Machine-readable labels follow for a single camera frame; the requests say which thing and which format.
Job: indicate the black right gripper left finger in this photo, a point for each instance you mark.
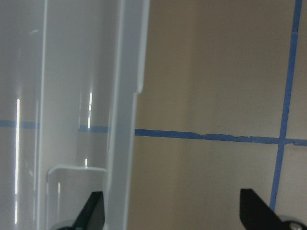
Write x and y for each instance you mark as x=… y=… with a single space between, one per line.
x=91 y=217

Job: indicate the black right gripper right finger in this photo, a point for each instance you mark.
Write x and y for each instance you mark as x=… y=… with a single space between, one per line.
x=256 y=215

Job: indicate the clear plastic box lid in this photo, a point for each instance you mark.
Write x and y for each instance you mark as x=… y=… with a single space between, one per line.
x=70 y=75

